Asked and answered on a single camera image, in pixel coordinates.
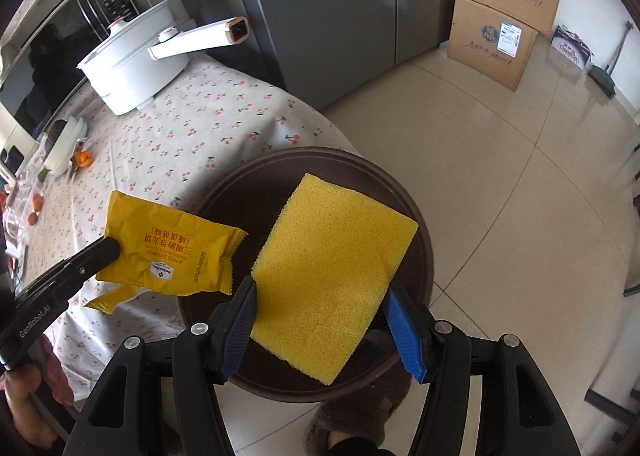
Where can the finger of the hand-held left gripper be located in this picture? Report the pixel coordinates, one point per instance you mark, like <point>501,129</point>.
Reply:
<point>100,253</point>
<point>55,286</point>

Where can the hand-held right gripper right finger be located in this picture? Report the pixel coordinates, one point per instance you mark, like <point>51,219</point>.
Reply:
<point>405,336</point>

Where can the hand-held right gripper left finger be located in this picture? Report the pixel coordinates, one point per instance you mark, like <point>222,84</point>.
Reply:
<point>240,321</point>

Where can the yellow sponge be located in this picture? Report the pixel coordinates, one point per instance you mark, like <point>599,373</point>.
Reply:
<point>325,276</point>

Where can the person's left hand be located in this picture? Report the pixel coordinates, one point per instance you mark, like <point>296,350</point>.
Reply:
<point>25,396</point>

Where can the clear plastic bag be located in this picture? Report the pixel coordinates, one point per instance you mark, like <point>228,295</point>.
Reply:
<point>20,236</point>

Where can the small orange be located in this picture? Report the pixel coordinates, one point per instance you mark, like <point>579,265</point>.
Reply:
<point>36,201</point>
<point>33,219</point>
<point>82,159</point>

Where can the brown fuzzy slipper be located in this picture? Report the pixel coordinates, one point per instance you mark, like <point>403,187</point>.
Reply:
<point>360,411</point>

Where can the green vegetable piece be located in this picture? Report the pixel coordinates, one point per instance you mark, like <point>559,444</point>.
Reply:
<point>42,173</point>

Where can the cherry print tablecloth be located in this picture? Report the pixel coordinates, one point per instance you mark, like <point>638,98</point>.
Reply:
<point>175,135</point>

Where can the white electric pot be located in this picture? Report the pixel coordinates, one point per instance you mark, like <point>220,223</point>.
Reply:
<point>130,75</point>

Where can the black microwave oven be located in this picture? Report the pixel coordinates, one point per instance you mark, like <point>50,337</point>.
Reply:
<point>50,60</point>

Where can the large cardboard box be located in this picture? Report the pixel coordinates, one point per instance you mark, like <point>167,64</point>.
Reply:
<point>490,45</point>

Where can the green dustpan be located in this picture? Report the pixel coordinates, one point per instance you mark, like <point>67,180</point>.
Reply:
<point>602,78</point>

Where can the grey refrigerator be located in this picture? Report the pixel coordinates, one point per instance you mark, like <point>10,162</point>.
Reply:
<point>325,0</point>

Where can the white printed bag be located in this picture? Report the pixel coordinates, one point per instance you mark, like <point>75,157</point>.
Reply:
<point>572,48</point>

